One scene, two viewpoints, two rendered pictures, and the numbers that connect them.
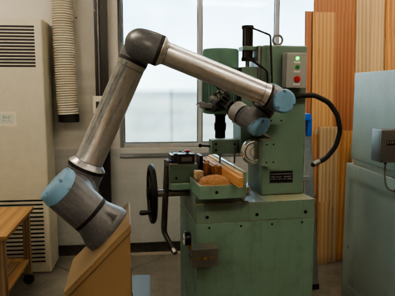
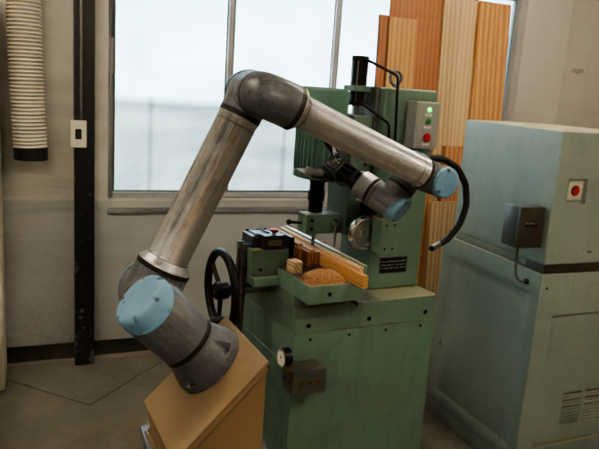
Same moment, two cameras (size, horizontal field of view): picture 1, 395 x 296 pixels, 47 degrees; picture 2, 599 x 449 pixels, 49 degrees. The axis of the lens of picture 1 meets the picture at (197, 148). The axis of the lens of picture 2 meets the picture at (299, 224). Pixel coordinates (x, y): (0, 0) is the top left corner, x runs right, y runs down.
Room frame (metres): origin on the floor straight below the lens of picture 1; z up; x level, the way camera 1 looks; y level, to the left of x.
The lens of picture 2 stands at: (0.05, 0.58, 1.51)
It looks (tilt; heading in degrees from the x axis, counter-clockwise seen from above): 12 degrees down; 344
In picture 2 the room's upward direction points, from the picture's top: 4 degrees clockwise
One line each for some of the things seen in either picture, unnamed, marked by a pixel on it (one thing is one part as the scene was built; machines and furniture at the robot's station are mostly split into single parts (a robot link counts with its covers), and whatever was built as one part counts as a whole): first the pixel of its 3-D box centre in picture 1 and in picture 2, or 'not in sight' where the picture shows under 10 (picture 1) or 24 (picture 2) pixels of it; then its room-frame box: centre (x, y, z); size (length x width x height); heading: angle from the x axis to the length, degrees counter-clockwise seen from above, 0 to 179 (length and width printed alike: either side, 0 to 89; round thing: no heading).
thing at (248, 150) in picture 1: (253, 151); (364, 232); (2.14, -0.26, 1.02); 0.12 x 0.03 x 0.12; 102
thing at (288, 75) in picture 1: (294, 70); (422, 125); (2.16, -0.45, 1.40); 0.10 x 0.06 x 0.16; 102
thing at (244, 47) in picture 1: (248, 43); (359, 81); (2.26, -0.25, 1.54); 0.08 x 0.08 x 0.17; 12
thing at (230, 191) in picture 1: (198, 179); (283, 268); (2.22, -0.01, 0.87); 0.61 x 0.30 x 0.06; 12
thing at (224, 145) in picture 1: (224, 147); (319, 224); (2.24, -0.13, 1.03); 0.14 x 0.07 x 0.09; 102
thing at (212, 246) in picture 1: (203, 255); (303, 377); (1.95, -0.03, 0.58); 0.12 x 0.08 x 0.08; 102
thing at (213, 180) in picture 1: (214, 178); (323, 274); (1.98, -0.07, 0.92); 0.14 x 0.09 x 0.04; 102
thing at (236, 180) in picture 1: (221, 170); (315, 255); (2.21, -0.12, 0.92); 0.67 x 0.02 x 0.04; 12
